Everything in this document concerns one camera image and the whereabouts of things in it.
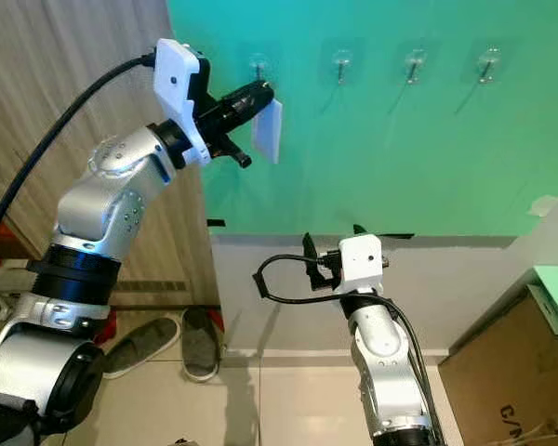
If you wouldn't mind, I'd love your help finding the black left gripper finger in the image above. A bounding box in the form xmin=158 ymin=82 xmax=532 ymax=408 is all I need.
xmin=234 ymin=78 xmax=275 ymax=118

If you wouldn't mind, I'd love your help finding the white key card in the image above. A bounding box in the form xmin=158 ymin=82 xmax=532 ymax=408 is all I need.
xmin=250 ymin=97 xmax=286 ymax=166

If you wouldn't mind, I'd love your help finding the grey slipper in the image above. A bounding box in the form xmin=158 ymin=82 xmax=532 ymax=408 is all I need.
xmin=104 ymin=317 xmax=183 ymax=379
xmin=180 ymin=306 xmax=222 ymax=383

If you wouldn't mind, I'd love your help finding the wood grain wardrobe door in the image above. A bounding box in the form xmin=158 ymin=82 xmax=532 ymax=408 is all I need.
xmin=0 ymin=0 xmax=219 ymax=309

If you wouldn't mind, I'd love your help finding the white plastic jug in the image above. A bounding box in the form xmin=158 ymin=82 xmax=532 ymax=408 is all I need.
xmin=0 ymin=259 xmax=31 ymax=295

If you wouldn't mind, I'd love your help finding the cardboard box table base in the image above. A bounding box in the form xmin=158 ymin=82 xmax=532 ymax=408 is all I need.
xmin=437 ymin=282 xmax=558 ymax=446

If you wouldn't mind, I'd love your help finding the clear adhesive wall hook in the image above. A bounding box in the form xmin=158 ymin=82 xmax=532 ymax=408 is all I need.
xmin=330 ymin=48 xmax=354 ymax=86
xmin=248 ymin=51 xmax=272 ymax=85
xmin=403 ymin=48 xmax=428 ymax=85
xmin=476 ymin=46 xmax=502 ymax=85

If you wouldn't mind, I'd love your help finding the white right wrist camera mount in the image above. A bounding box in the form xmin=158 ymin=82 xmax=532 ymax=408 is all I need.
xmin=336 ymin=232 xmax=388 ymax=297

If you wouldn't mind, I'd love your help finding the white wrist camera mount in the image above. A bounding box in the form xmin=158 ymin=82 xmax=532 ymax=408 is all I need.
xmin=153 ymin=38 xmax=212 ymax=169
xmin=336 ymin=232 xmax=388 ymax=297

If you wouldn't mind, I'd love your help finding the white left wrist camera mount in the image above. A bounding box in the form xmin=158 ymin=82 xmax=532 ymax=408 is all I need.
xmin=153 ymin=38 xmax=212 ymax=169

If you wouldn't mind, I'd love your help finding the green wall board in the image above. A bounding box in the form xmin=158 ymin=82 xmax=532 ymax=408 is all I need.
xmin=166 ymin=0 xmax=558 ymax=239

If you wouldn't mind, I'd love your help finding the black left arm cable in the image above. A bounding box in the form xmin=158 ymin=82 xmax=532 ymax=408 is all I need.
xmin=0 ymin=53 xmax=159 ymax=270

